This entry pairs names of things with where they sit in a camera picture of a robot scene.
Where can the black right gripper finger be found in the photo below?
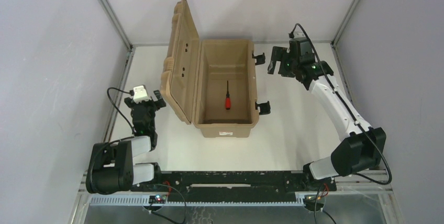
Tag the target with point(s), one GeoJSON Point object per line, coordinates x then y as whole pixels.
{"type": "Point", "coordinates": [271, 66]}
{"type": "Point", "coordinates": [278, 53]}

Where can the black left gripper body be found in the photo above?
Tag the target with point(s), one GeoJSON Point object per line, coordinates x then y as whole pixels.
{"type": "Point", "coordinates": [144, 103]}

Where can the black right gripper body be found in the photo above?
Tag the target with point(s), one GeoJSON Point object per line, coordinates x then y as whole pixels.
{"type": "Point", "coordinates": [282, 60]}

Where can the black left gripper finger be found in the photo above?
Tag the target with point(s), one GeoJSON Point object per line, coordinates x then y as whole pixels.
{"type": "Point", "coordinates": [160, 102]}
{"type": "Point", "coordinates": [129, 102]}

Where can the red handled screwdriver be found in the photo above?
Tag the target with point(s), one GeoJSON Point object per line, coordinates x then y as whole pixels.
{"type": "Point", "coordinates": [227, 100]}

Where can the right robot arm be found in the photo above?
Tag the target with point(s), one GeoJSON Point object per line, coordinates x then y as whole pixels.
{"type": "Point", "coordinates": [361, 144]}

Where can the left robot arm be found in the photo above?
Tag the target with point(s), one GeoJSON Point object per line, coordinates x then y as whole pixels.
{"type": "Point", "coordinates": [112, 168]}

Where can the black bin latch rear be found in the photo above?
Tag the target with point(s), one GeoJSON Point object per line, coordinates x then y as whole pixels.
{"type": "Point", "coordinates": [259, 59]}

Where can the black bin latch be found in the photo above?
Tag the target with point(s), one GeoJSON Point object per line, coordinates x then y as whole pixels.
{"type": "Point", "coordinates": [263, 108]}
{"type": "Point", "coordinates": [259, 59]}

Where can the tan plastic storage bin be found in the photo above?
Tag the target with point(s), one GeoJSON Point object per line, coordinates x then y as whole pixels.
{"type": "Point", "coordinates": [195, 74]}

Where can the black bin latch front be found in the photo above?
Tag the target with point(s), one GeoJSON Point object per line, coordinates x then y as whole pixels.
{"type": "Point", "coordinates": [263, 108]}

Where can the left controller board with leds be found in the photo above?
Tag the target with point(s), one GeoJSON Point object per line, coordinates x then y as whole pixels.
{"type": "Point", "coordinates": [157, 199]}

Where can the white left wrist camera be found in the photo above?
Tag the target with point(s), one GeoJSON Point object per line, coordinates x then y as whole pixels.
{"type": "Point", "coordinates": [140, 94]}

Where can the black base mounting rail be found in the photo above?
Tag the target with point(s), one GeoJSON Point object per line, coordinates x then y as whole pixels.
{"type": "Point", "coordinates": [235, 186]}

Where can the right controller board with wires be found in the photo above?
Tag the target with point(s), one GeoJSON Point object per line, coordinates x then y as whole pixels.
{"type": "Point", "coordinates": [313, 204]}

